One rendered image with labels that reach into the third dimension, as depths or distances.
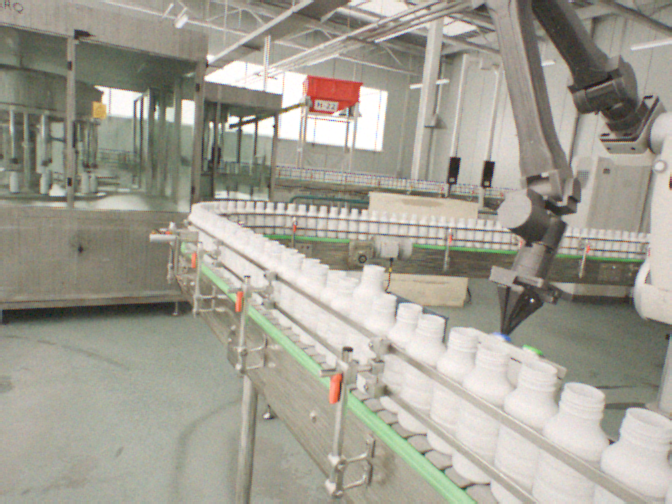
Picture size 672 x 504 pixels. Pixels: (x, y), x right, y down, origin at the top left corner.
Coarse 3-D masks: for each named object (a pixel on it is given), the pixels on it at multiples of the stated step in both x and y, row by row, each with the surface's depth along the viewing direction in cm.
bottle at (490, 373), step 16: (480, 352) 57; (496, 352) 59; (480, 368) 57; (496, 368) 56; (464, 384) 58; (480, 384) 56; (496, 384) 56; (464, 400) 58; (496, 400) 55; (464, 416) 58; (480, 416) 56; (464, 432) 58; (480, 432) 56; (496, 432) 56; (480, 448) 56; (496, 448) 56; (464, 464) 58; (480, 480) 57
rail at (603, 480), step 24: (288, 312) 104; (336, 312) 84; (312, 336) 93; (408, 360) 66; (456, 384) 58; (408, 408) 66; (480, 408) 55; (528, 432) 49; (576, 456) 45; (504, 480) 52; (600, 480) 42
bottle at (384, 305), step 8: (376, 296) 78; (384, 296) 79; (392, 296) 78; (376, 304) 76; (384, 304) 75; (392, 304) 76; (376, 312) 76; (384, 312) 76; (392, 312) 76; (368, 320) 77; (376, 320) 76; (384, 320) 76; (392, 320) 76; (368, 328) 76; (376, 328) 75; (384, 328) 75; (384, 336) 75; (368, 352) 76; (360, 360) 78; (360, 376) 78; (360, 384) 78
